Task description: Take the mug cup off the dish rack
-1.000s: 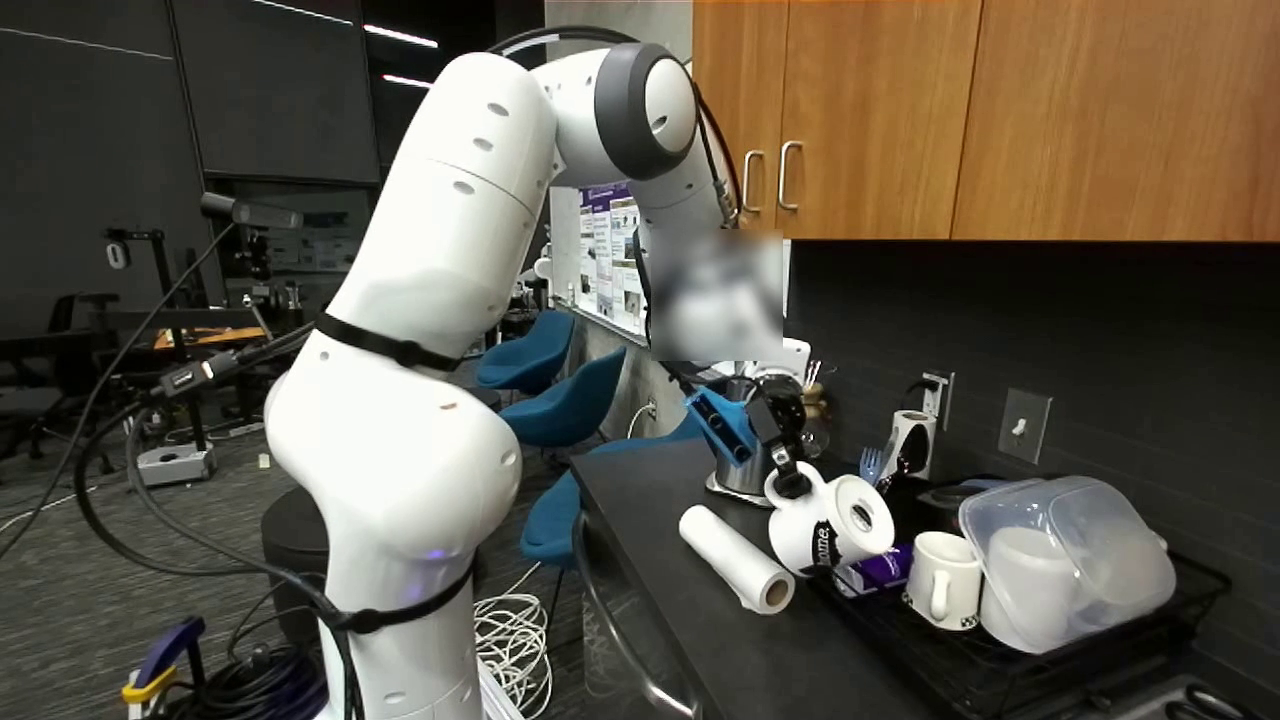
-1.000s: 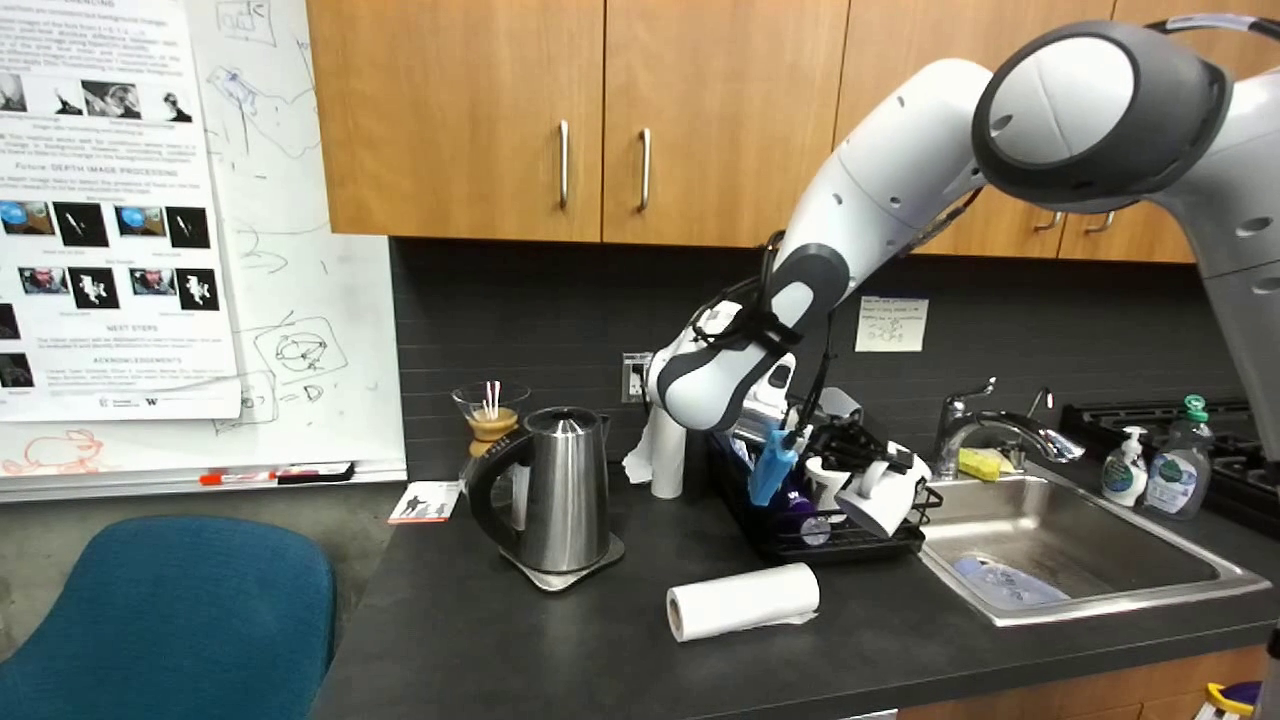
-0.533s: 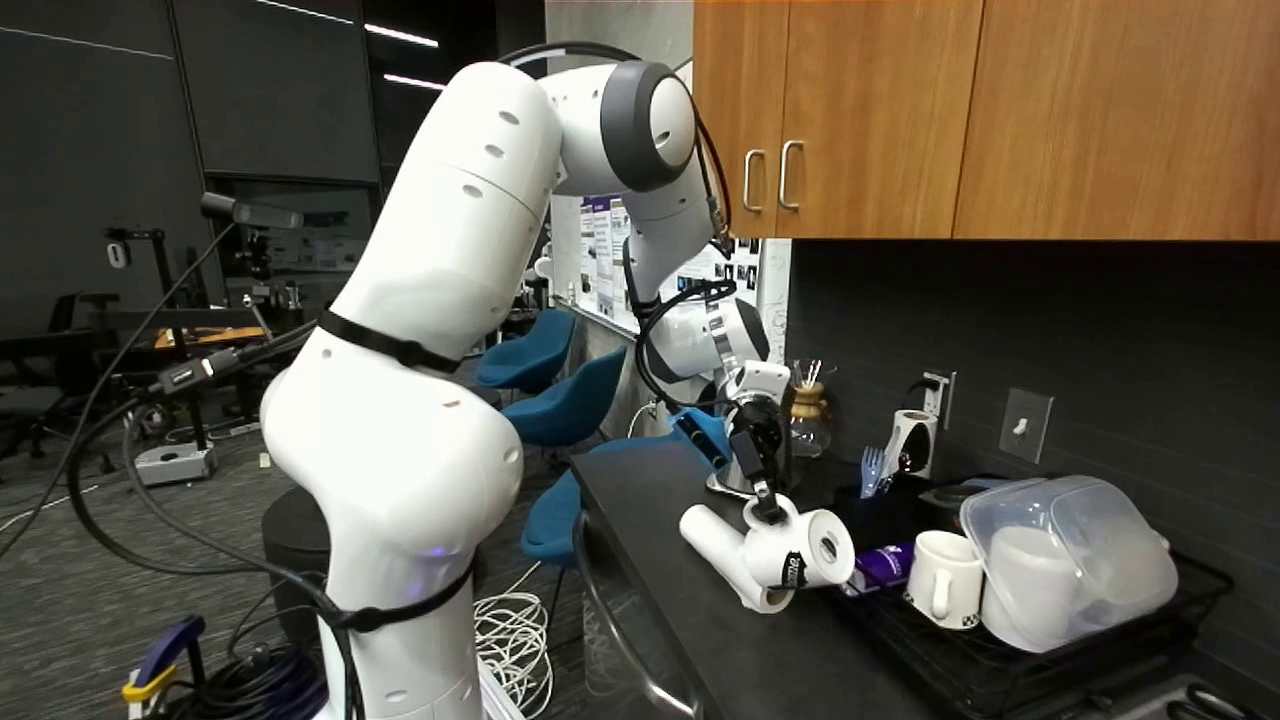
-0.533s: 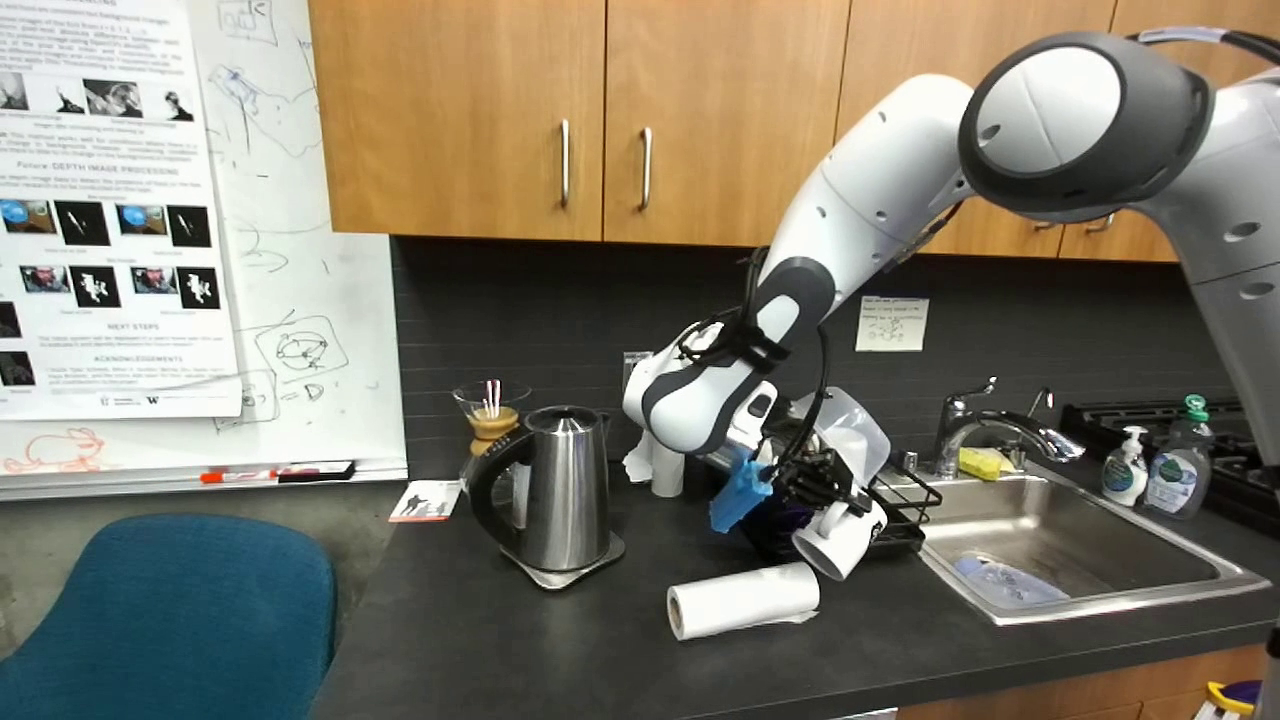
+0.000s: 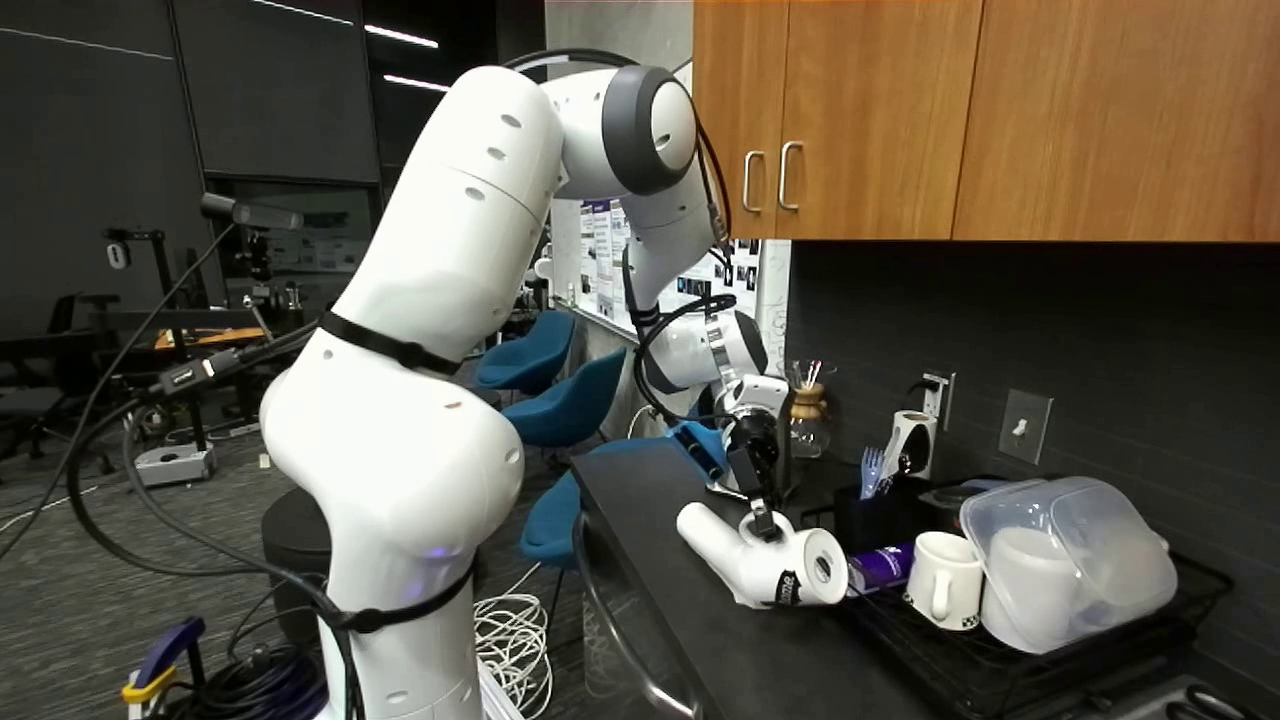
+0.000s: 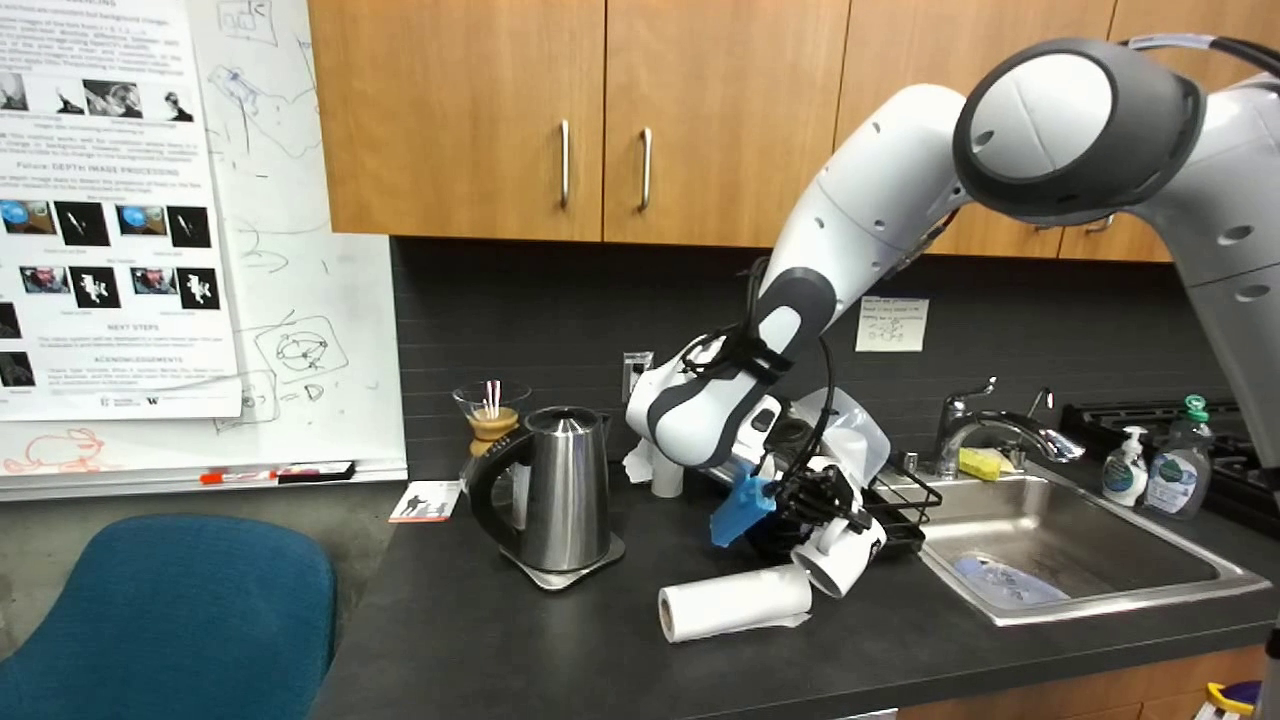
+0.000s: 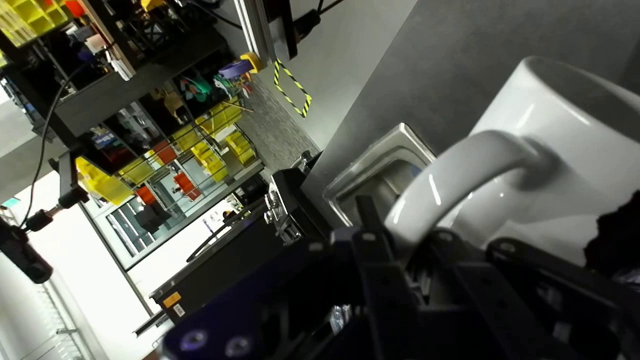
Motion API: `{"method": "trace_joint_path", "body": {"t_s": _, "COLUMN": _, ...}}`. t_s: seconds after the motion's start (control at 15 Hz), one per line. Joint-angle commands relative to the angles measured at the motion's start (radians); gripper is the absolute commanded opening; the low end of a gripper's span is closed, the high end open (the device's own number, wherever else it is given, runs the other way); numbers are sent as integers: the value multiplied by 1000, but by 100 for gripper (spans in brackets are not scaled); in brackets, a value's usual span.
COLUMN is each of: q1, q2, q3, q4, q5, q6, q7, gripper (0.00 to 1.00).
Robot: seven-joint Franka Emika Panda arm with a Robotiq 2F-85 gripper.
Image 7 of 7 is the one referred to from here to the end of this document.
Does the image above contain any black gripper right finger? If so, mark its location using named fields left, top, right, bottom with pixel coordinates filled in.
left=427, top=227, right=640, bottom=360

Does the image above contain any black camera on tripod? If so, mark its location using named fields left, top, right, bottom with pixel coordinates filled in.
left=0, top=147, right=93, bottom=286

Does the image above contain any aluminium frame post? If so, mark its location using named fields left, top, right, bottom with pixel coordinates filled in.
left=229, top=0, right=278, bottom=65

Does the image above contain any stainless steel sink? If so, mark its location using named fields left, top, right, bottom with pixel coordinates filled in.
left=321, top=119, right=441, bottom=231

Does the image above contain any yellow black hazard tape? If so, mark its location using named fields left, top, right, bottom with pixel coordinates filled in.
left=270, top=57, right=316, bottom=119

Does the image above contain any white mug black print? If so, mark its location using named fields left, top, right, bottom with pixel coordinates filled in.
left=383, top=54, right=640, bottom=269

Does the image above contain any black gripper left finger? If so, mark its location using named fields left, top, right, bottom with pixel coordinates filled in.
left=278, top=194, right=437, bottom=360

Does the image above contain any storage shelf with bins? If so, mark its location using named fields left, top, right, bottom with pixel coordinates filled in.
left=0, top=0, right=269, bottom=268

